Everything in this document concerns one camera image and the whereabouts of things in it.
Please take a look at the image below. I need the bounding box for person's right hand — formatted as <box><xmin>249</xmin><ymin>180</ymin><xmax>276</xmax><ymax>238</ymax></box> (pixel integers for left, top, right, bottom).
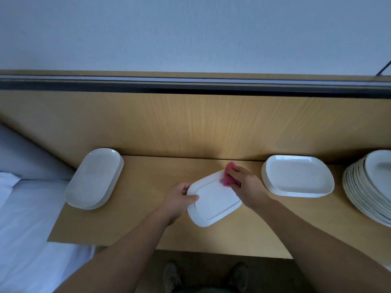
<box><xmin>225</xmin><ymin>163</ymin><xmax>273</xmax><ymax>211</ymax></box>

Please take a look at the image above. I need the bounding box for person's left hand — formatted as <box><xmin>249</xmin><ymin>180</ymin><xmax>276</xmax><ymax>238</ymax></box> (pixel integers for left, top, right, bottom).
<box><xmin>160</xmin><ymin>182</ymin><xmax>200</xmax><ymax>225</ymax></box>

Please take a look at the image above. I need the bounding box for pink cleaning cloth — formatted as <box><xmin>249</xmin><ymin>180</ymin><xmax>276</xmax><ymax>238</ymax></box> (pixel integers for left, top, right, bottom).
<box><xmin>221</xmin><ymin>162</ymin><xmax>238</xmax><ymax>187</ymax></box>

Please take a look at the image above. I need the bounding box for white glossy rectangular plate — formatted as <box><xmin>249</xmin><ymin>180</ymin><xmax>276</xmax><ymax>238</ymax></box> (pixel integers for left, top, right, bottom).
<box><xmin>65</xmin><ymin>148</ymin><xmax>125</xmax><ymax>210</ymax></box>
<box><xmin>186</xmin><ymin>169</ymin><xmax>243</xmax><ymax>227</ymax></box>

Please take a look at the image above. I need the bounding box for stack of white rectangular plates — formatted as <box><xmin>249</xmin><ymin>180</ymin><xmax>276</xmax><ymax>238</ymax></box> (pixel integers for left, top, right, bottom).
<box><xmin>261</xmin><ymin>155</ymin><xmax>336</xmax><ymax>198</ymax></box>

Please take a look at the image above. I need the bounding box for stack of white round plates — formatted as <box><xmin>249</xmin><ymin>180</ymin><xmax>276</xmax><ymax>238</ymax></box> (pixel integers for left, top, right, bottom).
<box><xmin>342</xmin><ymin>149</ymin><xmax>391</xmax><ymax>228</ymax></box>

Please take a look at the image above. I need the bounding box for person's right forearm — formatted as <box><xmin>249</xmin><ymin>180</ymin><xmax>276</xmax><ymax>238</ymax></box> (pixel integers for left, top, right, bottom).
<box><xmin>257</xmin><ymin>197</ymin><xmax>391</xmax><ymax>293</ymax></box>

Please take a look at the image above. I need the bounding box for person's left forearm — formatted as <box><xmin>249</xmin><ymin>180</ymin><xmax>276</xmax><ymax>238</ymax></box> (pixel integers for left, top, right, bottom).
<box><xmin>55</xmin><ymin>207</ymin><xmax>175</xmax><ymax>293</ymax></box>

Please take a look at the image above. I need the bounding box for white bed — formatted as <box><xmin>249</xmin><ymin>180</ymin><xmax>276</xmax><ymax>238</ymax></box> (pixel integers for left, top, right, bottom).
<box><xmin>0</xmin><ymin>179</ymin><xmax>95</xmax><ymax>293</ymax></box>

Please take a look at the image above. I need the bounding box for grey upholstered headboard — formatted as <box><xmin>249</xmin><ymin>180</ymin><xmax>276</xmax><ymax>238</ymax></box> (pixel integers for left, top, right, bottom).
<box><xmin>0</xmin><ymin>123</ymin><xmax>75</xmax><ymax>181</ymax></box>

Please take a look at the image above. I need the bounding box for white pillow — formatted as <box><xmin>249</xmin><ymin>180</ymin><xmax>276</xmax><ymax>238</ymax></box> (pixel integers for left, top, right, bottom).
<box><xmin>0</xmin><ymin>172</ymin><xmax>22</xmax><ymax>208</ymax></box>

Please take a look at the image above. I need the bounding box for black wall rail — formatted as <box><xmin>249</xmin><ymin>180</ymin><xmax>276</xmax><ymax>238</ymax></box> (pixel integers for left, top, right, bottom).
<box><xmin>0</xmin><ymin>75</ymin><xmax>391</xmax><ymax>99</ymax></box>

